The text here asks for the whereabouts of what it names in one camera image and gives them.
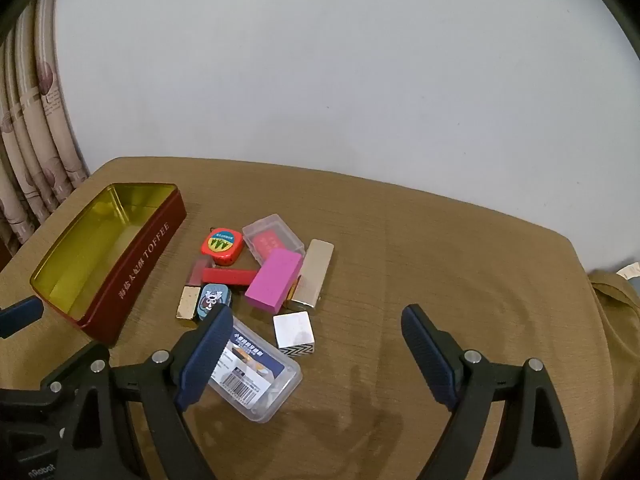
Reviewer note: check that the tan cloth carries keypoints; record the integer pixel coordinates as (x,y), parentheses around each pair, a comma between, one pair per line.
(617,310)

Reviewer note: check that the small gold block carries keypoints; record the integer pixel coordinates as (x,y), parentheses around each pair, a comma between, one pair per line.
(187,302)

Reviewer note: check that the red rectangular block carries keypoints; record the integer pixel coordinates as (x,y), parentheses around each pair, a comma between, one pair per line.
(227,277)

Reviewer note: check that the red tape measure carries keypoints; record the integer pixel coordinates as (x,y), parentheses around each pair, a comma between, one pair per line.
(222,247)

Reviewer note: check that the red tin box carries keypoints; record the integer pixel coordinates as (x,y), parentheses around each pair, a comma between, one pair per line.
(145,260)

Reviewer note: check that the blue oval tin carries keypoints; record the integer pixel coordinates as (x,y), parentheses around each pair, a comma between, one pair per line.
(210,297)

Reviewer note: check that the clear box with red card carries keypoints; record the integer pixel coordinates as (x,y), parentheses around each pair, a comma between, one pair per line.
(272,234)

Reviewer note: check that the pink block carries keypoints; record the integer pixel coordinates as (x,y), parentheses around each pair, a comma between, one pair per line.
(272,280)

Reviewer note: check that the translucent pink eraser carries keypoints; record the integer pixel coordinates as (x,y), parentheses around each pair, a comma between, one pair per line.
(197,270)

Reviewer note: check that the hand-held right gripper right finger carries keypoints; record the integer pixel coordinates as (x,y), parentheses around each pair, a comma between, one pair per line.
(430,355)

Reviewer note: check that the white tag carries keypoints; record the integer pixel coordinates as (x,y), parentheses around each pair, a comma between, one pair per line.
(630,270)

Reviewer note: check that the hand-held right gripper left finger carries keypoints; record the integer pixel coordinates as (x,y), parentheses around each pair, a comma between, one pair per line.
(205,355)

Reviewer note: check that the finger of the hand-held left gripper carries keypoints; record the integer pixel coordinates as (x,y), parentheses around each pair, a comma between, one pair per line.
(20,316)
(60,379)

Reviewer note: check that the clear box with blue label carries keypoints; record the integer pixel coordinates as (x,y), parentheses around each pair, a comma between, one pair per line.
(260,375)

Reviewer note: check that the white cube with chevron print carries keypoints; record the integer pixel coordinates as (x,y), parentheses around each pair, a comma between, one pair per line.
(292,330)

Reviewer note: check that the beige patterned curtain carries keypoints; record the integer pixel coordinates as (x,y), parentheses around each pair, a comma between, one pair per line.
(30,135)

